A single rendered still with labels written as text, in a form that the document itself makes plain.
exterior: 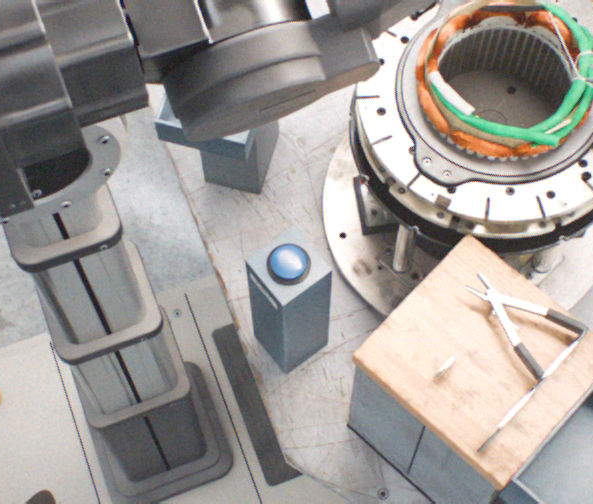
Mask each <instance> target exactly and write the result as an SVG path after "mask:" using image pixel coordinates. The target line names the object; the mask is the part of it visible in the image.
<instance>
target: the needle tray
mask: <svg viewBox="0 0 593 504"><path fill-rule="evenodd" d="M154 122H155V126H156V131H157V135H158V139H159V140H162V141H166V142H170V143H174V144H178V146H182V147H187V148H191V149H195V150H199V153H200V159H201V165H202V171H203V176H204V182H207V183H212V184H216V185H220V186H225V187H229V188H233V189H237V190H241V191H245V192H249V193H253V194H257V195H261V192H262V189H263V185H264V182H265V179H266V176H267V173H268V170H269V167H270V164H271V161H272V157H273V154H274V151H275V148H276V145H277V142H278V139H279V136H280V127H279V120H278V121H275V122H273V123H270V124H267V125H265V126H262V127H259V128H256V129H253V130H250V131H246V132H243V133H239V134H236V135H232V136H228V137H224V138H220V139H215V140H209V141H200V142H192V141H188V139H187V138H186V137H185V134H184V131H183V129H182V126H181V123H180V120H179V119H177V118H175V116H174V114H173V111H172V108H171V105H170V103H169V100H168V97H167V94H166V91H165V94H164V96H163V99H162V102H161V104H160V107H159V110H158V112H157V115H156V118H155V120H154Z"/></svg>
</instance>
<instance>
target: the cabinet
mask: <svg viewBox="0 0 593 504"><path fill-rule="evenodd" d="M347 427H349V428H350V429H351V430H352V431H353V432H354V433H355V434H356V435H358V436H359V437H360V438H361V439H362V440H363V441H364V442H365V443H366V444H368V446H369V447H370V448H371V449H372V450H373V451H374V452H375V453H377V454H378V455H379V456H380V457H381V458H382V459H383V460H384V461H386V462H387V463H388V464H389V465H390V466H391V467H392V468H393V469H394V470H397V471H398V472H399V473H400V474H401V475H402V476H403V477H404V478H406V480H407V481H408V482H409V483H410V484H411V485H412V486H413V487H415V488H416V489H417V490H418V491H419V492H420V493H421V494H422V495H424V496H425V497H426V498H427V499H428V500H429V501H430V502H431V503H432V504H493V503H495V502H496V501H497V500H498V498H499V495H500V494H501V493H502V491H503V490H504V489H503V490H502V491H498V490H497V489H496V488H495V486H494V485H493V484H491V483H490V482H489V481H488V480H487V479H486V478H484V477H483V476H482V475H481V474H480V473H479V472H478V471H476V470H475V469H474V468H473V467H472V466H471V465H470V464H468V463H467V462H465V461H464V459H463V458H462V457H460V456H459V455H458V454H457V453H456V452H455V451H454V450H452V449H451V448H450V447H449V446H448V445H447V444H446V443H444V442H443V441H442V440H441V439H440V438H439V437H438V436H436V435H435V434H434V433H433V432H432V431H431V430H429V429H428V428H427V427H426V425H425V424H424V423H422V422H420V421H419V420H418V419H417V418H416V417H415V416H414V415H412V414H411V413H410V412H409V411H408V410H407V409H406V408H404V407H403V406H402V405H401V404H400V403H399V402H397V401H396V400H395V399H394V398H393V397H392V396H391V395H389V394H388V393H387V392H386V391H385V390H384V389H383V388H381V387H380V386H379V385H378V384H377V383H376V382H374V381H373V380H372V379H371V378H370V377H369V376H368V374H366V373H365V372H364V371H363V370H362V369H361V368H360V367H358V366H357V365H356V367H355V374H354V382H353V390H352V397H351V405H350V412H349V420H348V423H347Z"/></svg>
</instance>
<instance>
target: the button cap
mask: <svg viewBox="0 0 593 504"><path fill-rule="evenodd" d="M271 267H272V271H273V273H274V274H275V275H276V276H277V277H278V278H280V279H282V280H286V281H292V280H296V279H298V278H300V277H301V276H302V275H303V274H304V273H305V271H306V268H307V257H306V255H305V253H304V252H303V251H302V250H301V249H300V248H298V247H296V246H293V245H285V246H282V247H280V248H278V249H277V250H276V251H275V252H274V253H273V255H272V258H271Z"/></svg>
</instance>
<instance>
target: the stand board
mask: <svg viewBox="0 0 593 504"><path fill-rule="evenodd" d="M478 273H480V274H481V275H482V276H483V277H484V278H485V279H486V280H487V281H488V282H489V283H490V284H491V285H492V286H493V287H494V288H495V289H496V292H497V293H498V294H502V295H505V296H507V295H510V296H511V297H512V298H515V299H519V300H523V302H526V303H530V304H533V305H536V306H540V307H543V308H547V309H549V308H551V309H553V310H555V311H558V312H560V313H562V314H564V315H567V316H569V317H571V318H573V319H575V320H577V319H576V318H575V317H574V316H572V315H571V314H570V313H569V312H567V311H566V310H565V309H564V308H562V307H561V306H560V305H559V304H556V303H555V302H554V301H553V300H551V299H550V298H549V297H548V296H546V294H545V293H544V292H543V291H541V290H540V289H539V288H538V287H536V286H535V285H534V284H533V283H531V282H530V281H529V280H528V279H526V278H525V277H523V276H522V275H520V274H519V273H518V272H517V271H515V270H514V269H513V268H512V267H510V266H509V265H508V264H507V263H505V262H504V261H503V260H502V259H500V258H499V257H498V256H497V255H495V254H494V253H493V252H492V251H490V250H489V249H488V248H487V247H485V246H484V245H483V244H482V243H480V242H479V241H478V240H477V239H474V238H473V237H472V236H471V235H469V234H467V235H466V236H465V237H464V238H463V239H462V240H461V241H460V242H459V243H458V244H457V245H456V246H455V247H454V248H453V249H452V250H451V251H450V252H449V253H448V255H447V256H446V257H445V258H444V259H443V260H442V261H441V262H440V263H439V264H438V265H437V266H436V267H435V268H434V269H433V270H432V271H431V272H430V273H429V274H428V275H427V277H426V278H425V279H424V280H423V281H422V282H421V283H420V284H419V285H418V286H417V287H416V288H415V289H414V290H413V291H412V292H411V293H410V294H409V295H408V296H407V297H406V299H405V300H404V301H403V302H402V303H401V304H400V305H399V306H398V307H397V308H396V309H395V310H394V311H393V312H392V313H391V314H390V315H389V316H388V317H387V318H386V319H385V321H384V322H383V323H382V324H381V325H380V326H379V327H378V328H377V329H376V330H375V331H374V332H373V333H372V334H371V335H370V336H369V337H368V338H367V339H366V340H365V341H364V343H363V344H362V345H361V346H360V347H359V348H358V349H357V350H356V351H355V352H354V353H353V358H352V361H353V362H354V363H355V364H356V365H357V366H358V367H360V368H361V369H362V370H363V371H364V372H365V373H366V374H368V376H369V377H370V378H371V379H372V380H373V381H374V382H376V383H377V384H378V385H379V386H380V387H381V388H383V389H384V390H385V391H386V392H387V393H388V394H389V395H391V396H392V397H393V398H394V399H395V400H396V401H397V402H399V403H400V404H401V405H402V406H403V407H404V408H406V409H407V410H408V411H409V412H410V413H411V414H412V415H414V416H415V417H416V418H417V419H418V420H419V421H420V422H422V423H424V424H425V425H426V427H427V428H428V429H429V430H431V431H432V432H433V433H434V434H435V435H436V436H438V437H439V438H440V439H441V440H442V441H443V442H444V443H446V444H447V445H448V446H449V447H450V448H451V449H452V450H454V451H455V452H456V453H457V454H458V455H459V456H460V457H462V458H463V459H464V461H465V462H467V463H468V464H470V465H471V466H472V467H473V468H474V469H475V470H476V471H478V472H479V473H480V474H481V475H482V476H483V477H484V478H486V479H487V480H488V481H489V482H490V483H491V484H493V485H494V486H495V488H496V489H497V490H498V491H502V490H503V489H504V488H505V486H506V485H507V484H508V483H509V482H510V479H511V478H512V477H513V475H514V474H515V473H516V472H517V471H518V470H519V469H520V467H521V466H522V465H523V464H524V463H525V462H526V460H527V459H528V458H529V457H530V456H531V455H532V453H533V452H534V451H535V450H536V449H537V448H538V447H539V445H540V444H541V443H542V442H543V441H544V440H545V438H546V437H547V436H548V435H549V434H550V433H551V431H552V430H553V429H554V428H555V427H556V426H557V424H558V423H559V422H560V421H561V420H562V419H563V418H564V416H565V415H567V414H568V412H569V411H570V410H571V408H572V407H573V406H574V405H575V404H576V403H577V401H578V400H579V399H580V398H581V397H582V396H583V395H584V393H585V392H586V391H587V390H588V389H589V388H590V386H591V385H592V384H593V331H592V330H590V331H589V333H588V334H587V335H586V336H584V337H583V339H582V340H581V341H580V342H579V343H578V344H577V345H576V347H575V348H574V349H573V350H572V351H571V352H570V353H569V354H568V356H567V357H566V358H565V359H564V360H563V361H562V363H561V365H560V366H559V367H558V368H557V369H556V370H555V371H554V373H553V374H552V375H551V376H550V377H549V378H548V379H547V380H546V382H545V383H544V384H543V385H542V386H541V387H539V388H538V390H537V391H536V392H535V393H534V394H533V395H532V396H531V398H530V399H529V400H528V401H527V402H526V403H525V404H524V405H523V407H522V408H521V409H520V410H519V411H518V412H517V413H516V415H515V416H514V417H513V418H512V419H511V420H510V421H509V423H508V424H507V425H506V426H505V427H504V428H503V429H502V430H501V432H500V433H499V434H498V435H497V436H496V437H495V438H494V440H493V441H492V442H491V443H490V444H489V445H488V446H487V448H486V449H485V450H484V452H483V453H482V454H481V455H480V456H479V457H477V456H476V454H475V452H476V450H477V449H478V448H479V447H480V446H481V444H482V443H483V442H484V441H485V440H486V439H487V438H488V437H489V435H490V434H491V433H492V432H493V431H494V430H495V429H496V427H497V426H498V425H499V424H500V423H501V422H502V421H503V420H504V418H505V417H506V416H507V415H508V414H509V413H510V412H511V410H512V409H513V408H514V407H515V406H516V405H517V404H518V403H519V401H520V400H521V399H522V398H523V397H524V396H525V395H526V393H527V392H528V391H529V390H530V389H531V388H532V387H533V386H534V384H535V383H536V382H537V381H536V380H535V379H534V378H533V376H532V374H531V372H529V370H528V369H527V368H526V366H525V365H524V364H523V362H522V361H521V360H520V358H519V357H518V355H517V354H516V353H515V351H514V350H513V349H514V347H513V346H512V345H511V344H510V342H509V340H508V338H507V336H506V334H505V332H504V330H503V328H502V326H501V324H500V322H499V320H498V318H496V319H495V321H494V322H493V323H490V322H489V321H488V320H489V318H490V315H491V314H492V312H493V311H494V309H493V307H492V305H491V303H489V302H488V301H484V300H483V299H481V298H480V297H478V296H477V295H475V294H472V293H471V292H469V291H468V290H466V289H465V288H464V287H465V285H467V286H469V287H472V288H475V289H477V290H479V291H481V292H483V293H485V292H486V291H487V289H486V287H485V286H484V285H483V283H482V282H481V281H480V279H479V278H478V276H477V275H476V274H478ZM504 312H505V314H506V316H507V318H508V319H509V320H510V321H511V322H512V323H513V324H515V325H516V326H518V327H520V329H519V330H517V329H515V328H513V327H512V328H513V329H514V331H515V333H517V335H518V337H519V339H520V341H521V342H523V344H524V345H525V346H526V348H527V349H528V350H529V352H530V353H531V354H532V356H533V357H534V358H535V360H536V361H537V362H538V364H539V365H540V366H541V368H542V369H543V371H544V372H545V373H546V372H547V371H548V370H549V369H550V366H551V365H552V364H553V363H554V362H555V361H556V360H557V358H558V357H559V356H560V355H561V354H562V353H563V352H564V351H565V349H566V348H567V347H568V346H569V345H570V344H571V343H572V341H573V340H574V339H575V338H576V337H577V336H578V334H576V333H574V332H572V331H570V330H567V329H565V328H563V327H561V326H559V325H557V324H554V323H552V322H550V321H547V320H545V319H544V317H541V316H538V315H534V314H531V313H528V312H524V311H521V310H517V309H513V308H510V307H509V306H506V309H505V310H504ZM577 321H579V320H577ZM579 322H580V321H579ZM452 355H453V356H454V357H456V358H457V359H456V362H455V364H454V365H453V366H451V367H452V368H450V369H449V370H448V371H447V372H446V373H445V374H444V375H443V376H442V377H441V378H440V380H439V381H438V382H437V383H434V382H433V381H432V380H433V377H434V375H435V374H436V372H437V371H438V370H439V369H440V368H441V367H442V366H443V365H444V364H445V363H446V362H447V361H448V359H449V358H450V357H451V356H452Z"/></svg>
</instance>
